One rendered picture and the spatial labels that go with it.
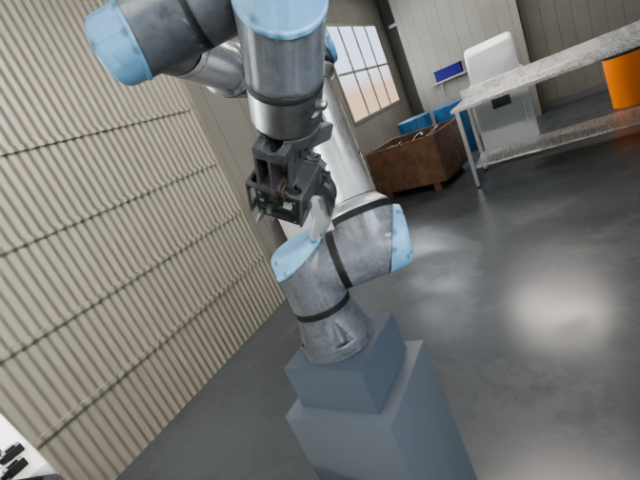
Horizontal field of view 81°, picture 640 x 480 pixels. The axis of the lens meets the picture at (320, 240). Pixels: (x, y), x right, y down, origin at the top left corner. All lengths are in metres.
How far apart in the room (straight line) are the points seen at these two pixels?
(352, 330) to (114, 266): 2.07
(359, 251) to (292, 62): 0.40
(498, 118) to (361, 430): 4.90
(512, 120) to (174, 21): 5.11
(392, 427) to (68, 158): 2.36
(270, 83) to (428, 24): 7.32
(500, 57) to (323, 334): 4.97
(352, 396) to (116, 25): 0.65
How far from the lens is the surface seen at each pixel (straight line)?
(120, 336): 2.62
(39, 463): 0.89
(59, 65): 2.93
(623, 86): 6.22
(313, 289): 0.69
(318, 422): 0.81
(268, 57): 0.35
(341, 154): 0.71
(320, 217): 0.52
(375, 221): 0.67
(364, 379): 0.71
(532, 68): 5.00
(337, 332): 0.73
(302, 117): 0.38
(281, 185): 0.43
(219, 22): 0.43
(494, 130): 5.41
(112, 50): 0.46
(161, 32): 0.44
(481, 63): 5.47
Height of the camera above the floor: 1.31
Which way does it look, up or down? 16 degrees down
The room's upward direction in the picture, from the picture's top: 24 degrees counter-clockwise
